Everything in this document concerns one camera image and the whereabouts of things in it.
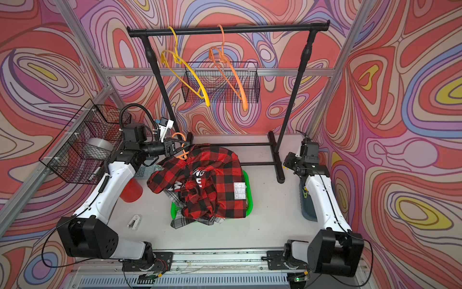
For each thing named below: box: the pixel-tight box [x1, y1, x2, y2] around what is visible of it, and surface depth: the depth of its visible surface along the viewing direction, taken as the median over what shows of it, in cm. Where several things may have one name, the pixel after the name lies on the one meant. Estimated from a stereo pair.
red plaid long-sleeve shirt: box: [146, 143, 247, 220], surface depth 73 cm
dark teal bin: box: [298, 177, 318, 223], surface depth 84 cm
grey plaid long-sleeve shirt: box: [163, 189, 226, 230], surface depth 75 cm
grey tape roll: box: [82, 137, 114, 161], surface depth 73 cm
